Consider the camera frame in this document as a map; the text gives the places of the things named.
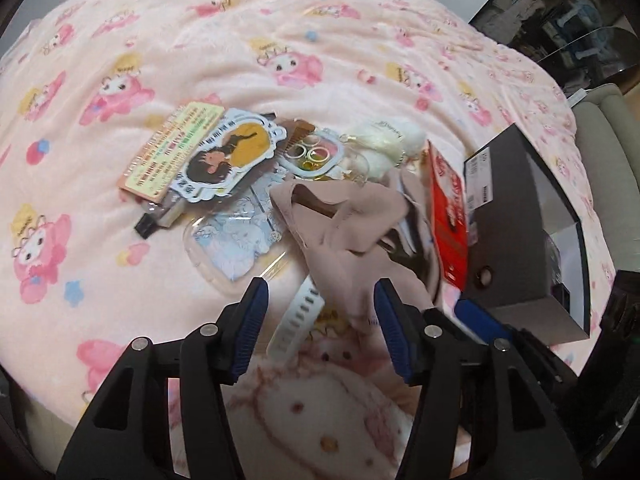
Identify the black storage box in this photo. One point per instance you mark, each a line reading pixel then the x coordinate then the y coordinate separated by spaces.
pixel 515 240

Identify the grey sofa cushion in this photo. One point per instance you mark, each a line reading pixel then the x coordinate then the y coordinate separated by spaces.
pixel 610 160

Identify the red printed packet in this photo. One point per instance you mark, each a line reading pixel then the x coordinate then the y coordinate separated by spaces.
pixel 447 220

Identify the beige cloth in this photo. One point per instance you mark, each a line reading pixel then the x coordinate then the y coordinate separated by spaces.
pixel 350 240

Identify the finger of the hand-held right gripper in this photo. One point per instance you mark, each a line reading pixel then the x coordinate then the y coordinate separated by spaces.
pixel 480 317

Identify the pink printed blanket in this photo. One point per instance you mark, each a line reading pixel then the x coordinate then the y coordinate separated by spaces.
pixel 150 35

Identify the small black-capped bottle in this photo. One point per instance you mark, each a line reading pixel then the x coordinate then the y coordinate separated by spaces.
pixel 155 217

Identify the pink and green card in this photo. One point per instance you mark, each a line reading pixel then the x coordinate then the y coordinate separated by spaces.
pixel 160 165

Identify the cartoon character sticker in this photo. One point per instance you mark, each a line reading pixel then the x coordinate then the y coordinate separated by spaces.
pixel 235 145

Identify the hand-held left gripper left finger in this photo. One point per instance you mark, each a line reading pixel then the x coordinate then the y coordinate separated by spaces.
pixel 250 325

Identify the pink plush character cloth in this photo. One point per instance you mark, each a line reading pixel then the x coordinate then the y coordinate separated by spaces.
pixel 310 410

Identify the brown comb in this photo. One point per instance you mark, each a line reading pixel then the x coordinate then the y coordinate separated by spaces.
pixel 297 127

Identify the glass display cabinet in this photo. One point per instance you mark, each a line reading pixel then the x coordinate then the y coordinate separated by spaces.
pixel 565 15

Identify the clear case with rings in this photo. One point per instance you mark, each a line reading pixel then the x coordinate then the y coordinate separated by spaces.
pixel 312 152

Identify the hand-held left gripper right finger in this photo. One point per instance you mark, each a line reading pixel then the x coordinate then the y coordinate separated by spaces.
pixel 390 330

